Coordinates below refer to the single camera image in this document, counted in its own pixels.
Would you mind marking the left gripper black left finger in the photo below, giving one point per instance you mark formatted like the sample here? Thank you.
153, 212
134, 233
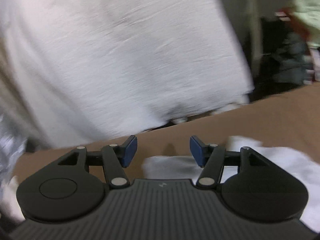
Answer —
113, 158

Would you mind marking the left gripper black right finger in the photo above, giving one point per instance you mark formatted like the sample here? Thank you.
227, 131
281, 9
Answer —
213, 158

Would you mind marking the light grey t-shirt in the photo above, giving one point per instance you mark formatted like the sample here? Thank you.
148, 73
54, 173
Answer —
292, 161

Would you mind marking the dark clothes pile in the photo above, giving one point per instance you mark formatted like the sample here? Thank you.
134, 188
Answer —
285, 63

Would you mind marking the brown cardboard sheet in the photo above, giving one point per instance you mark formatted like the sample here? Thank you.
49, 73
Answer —
289, 119

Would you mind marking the white hanging garment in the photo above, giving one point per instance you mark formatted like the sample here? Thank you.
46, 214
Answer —
90, 70

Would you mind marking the beige curtain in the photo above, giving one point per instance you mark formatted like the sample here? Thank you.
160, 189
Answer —
13, 106

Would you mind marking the cream folded cloth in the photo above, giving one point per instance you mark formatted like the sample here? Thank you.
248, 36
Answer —
9, 204

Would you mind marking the light green cloth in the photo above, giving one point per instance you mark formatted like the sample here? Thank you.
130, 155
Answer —
308, 12

